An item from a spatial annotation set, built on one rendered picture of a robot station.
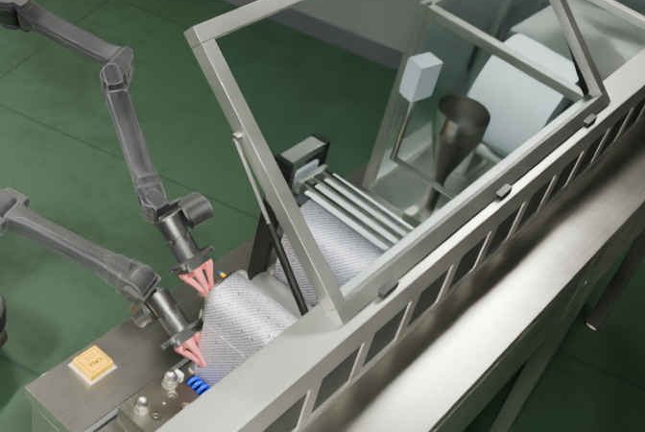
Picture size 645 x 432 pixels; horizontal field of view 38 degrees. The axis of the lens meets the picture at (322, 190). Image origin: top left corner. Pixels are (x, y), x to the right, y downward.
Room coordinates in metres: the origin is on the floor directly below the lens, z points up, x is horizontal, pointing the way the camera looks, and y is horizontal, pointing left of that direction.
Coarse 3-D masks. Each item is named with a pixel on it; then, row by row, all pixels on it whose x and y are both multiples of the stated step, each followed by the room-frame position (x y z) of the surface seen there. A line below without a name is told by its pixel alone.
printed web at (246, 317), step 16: (288, 256) 1.56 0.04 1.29; (224, 288) 1.40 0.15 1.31; (240, 288) 1.40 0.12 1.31; (256, 288) 1.43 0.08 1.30; (304, 288) 1.53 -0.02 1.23; (208, 304) 1.37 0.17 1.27; (224, 304) 1.37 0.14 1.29; (240, 304) 1.37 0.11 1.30; (256, 304) 1.37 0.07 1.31; (272, 304) 1.39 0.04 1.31; (208, 320) 1.36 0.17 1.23; (224, 320) 1.35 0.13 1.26; (240, 320) 1.34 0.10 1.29; (256, 320) 1.34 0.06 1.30; (272, 320) 1.34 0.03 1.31; (288, 320) 1.35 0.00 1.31; (224, 336) 1.34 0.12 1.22; (240, 336) 1.32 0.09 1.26; (256, 336) 1.31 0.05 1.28; (272, 336) 1.31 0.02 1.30
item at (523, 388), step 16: (640, 240) 2.97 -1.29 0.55; (640, 256) 2.95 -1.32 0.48; (624, 272) 2.96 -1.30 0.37; (592, 288) 2.18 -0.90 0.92; (608, 288) 2.97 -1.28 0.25; (624, 288) 2.98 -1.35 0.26; (576, 304) 2.14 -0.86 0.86; (608, 304) 2.96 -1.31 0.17; (592, 320) 2.97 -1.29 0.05; (560, 336) 2.14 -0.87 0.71; (544, 352) 2.15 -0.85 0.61; (528, 368) 2.16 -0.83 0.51; (544, 368) 2.15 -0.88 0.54; (528, 384) 2.15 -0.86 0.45; (512, 400) 2.16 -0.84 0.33; (496, 416) 2.17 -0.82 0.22; (512, 416) 2.14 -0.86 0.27
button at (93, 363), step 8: (88, 352) 1.42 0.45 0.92; (96, 352) 1.43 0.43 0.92; (80, 360) 1.39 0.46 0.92; (88, 360) 1.40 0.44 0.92; (96, 360) 1.40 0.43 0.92; (104, 360) 1.41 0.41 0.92; (80, 368) 1.38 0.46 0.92; (88, 368) 1.38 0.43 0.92; (96, 368) 1.38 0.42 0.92; (104, 368) 1.39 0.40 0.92; (88, 376) 1.36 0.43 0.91; (96, 376) 1.37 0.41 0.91
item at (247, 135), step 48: (288, 0) 1.45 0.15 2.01; (192, 48) 1.26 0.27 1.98; (576, 48) 2.06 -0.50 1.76; (240, 96) 1.24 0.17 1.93; (240, 144) 1.20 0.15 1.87; (288, 192) 1.17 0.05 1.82; (480, 192) 1.49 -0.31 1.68; (288, 240) 1.13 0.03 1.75; (432, 240) 1.32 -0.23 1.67; (336, 288) 1.10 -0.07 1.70
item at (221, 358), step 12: (204, 324) 1.37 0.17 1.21; (204, 336) 1.36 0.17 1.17; (216, 336) 1.35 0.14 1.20; (204, 348) 1.36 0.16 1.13; (216, 348) 1.34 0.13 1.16; (228, 348) 1.33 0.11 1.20; (204, 360) 1.36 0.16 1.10; (216, 360) 1.34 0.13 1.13; (228, 360) 1.33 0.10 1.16; (240, 360) 1.31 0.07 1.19; (204, 372) 1.35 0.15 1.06; (216, 372) 1.34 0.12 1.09; (228, 372) 1.32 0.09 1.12
